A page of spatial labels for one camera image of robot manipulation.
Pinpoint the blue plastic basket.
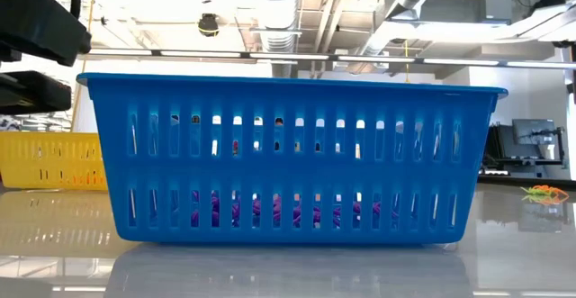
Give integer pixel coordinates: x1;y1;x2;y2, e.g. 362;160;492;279
75;72;509;246

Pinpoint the white insulated duct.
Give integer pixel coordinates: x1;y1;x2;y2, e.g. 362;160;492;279
348;0;451;75

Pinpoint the black aluminium table frame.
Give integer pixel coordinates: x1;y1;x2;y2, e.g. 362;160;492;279
479;175;576;189

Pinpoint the black ceiling cord reel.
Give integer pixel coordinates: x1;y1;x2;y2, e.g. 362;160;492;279
197;13;221;38

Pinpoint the dark office desk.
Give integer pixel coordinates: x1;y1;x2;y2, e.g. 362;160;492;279
484;156;568;177

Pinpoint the black computer monitor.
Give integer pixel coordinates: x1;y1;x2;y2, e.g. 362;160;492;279
511;118;557;147

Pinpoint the grey rectangular air duct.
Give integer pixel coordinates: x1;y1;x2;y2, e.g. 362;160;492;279
389;0;576;43

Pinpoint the silver spiral air duct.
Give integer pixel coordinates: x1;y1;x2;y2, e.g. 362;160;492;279
248;0;302;79

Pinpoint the purple plastic spider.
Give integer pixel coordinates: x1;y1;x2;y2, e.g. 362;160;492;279
287;194;323;227
330;198;383;221
188;190;242;227
242;196;283;227

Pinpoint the yellow plastic basket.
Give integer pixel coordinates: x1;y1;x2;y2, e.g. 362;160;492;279
0;131;109;192

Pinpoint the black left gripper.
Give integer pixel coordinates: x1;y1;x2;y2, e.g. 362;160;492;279
0;0;93;116

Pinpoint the long ceiling light bar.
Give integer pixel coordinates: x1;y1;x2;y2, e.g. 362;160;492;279
76;45;576;72

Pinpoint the orange plastic spider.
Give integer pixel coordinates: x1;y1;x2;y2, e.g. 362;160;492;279
528;184;571;206

